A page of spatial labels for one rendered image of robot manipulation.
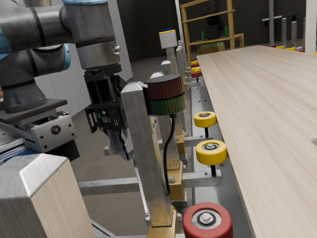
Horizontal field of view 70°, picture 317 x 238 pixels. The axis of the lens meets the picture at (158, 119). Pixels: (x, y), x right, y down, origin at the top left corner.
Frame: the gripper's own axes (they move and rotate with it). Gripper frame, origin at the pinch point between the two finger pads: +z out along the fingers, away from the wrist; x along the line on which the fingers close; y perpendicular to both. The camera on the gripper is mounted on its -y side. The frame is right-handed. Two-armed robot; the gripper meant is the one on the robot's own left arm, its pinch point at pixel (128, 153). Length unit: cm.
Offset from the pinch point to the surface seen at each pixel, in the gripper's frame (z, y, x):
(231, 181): 34, -34, 26
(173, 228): 9.1, 13.4, 9.9
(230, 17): -45, -631, 131
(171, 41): -21, -61, 10
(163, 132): 1.0, -12.1, 7.0
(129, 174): 96, -143, -59
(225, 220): 5.5, 15.9, 19.0
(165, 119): -2.8, -12.0, 8.2
